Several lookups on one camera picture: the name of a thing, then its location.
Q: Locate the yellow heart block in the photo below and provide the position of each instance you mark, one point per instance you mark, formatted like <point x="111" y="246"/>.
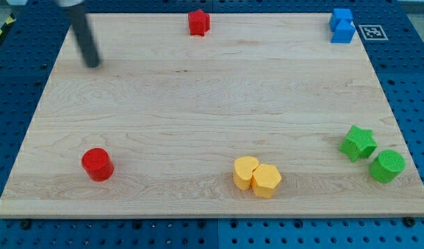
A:
<point x="243" y="171"/>

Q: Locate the yellow hexagon block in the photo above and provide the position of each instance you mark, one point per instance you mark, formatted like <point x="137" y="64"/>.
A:
<point x="265" y="180"/>

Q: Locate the red cylinder block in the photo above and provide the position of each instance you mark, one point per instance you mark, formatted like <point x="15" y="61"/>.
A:
<point x="97" y="164"/>

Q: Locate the white fiducial marker tag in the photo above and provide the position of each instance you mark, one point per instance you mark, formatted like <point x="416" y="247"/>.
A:
<point x="372" y="33"/>

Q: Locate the green cylinder block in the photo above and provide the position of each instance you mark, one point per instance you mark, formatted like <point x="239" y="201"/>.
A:
<point x="387" y="165"/>

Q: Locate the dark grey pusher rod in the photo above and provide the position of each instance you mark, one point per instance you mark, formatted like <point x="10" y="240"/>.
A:
<point x="83" y="34"/>

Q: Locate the blue pentagon block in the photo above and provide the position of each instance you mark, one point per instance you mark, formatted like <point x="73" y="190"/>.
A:
<point x="343" y="33"/>

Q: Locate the wooden board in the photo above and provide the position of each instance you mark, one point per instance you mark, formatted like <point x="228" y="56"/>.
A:
<point x="174" y="112"/>

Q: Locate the blue cube block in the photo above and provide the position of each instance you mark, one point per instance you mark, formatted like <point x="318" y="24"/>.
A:
<point x="339" y="14"/>

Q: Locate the red star block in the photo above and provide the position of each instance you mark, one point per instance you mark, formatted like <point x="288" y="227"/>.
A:
<point x="198" y="22"/>

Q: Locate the green star block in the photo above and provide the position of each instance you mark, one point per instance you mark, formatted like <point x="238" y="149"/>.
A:
<point x="358" y="143"/>

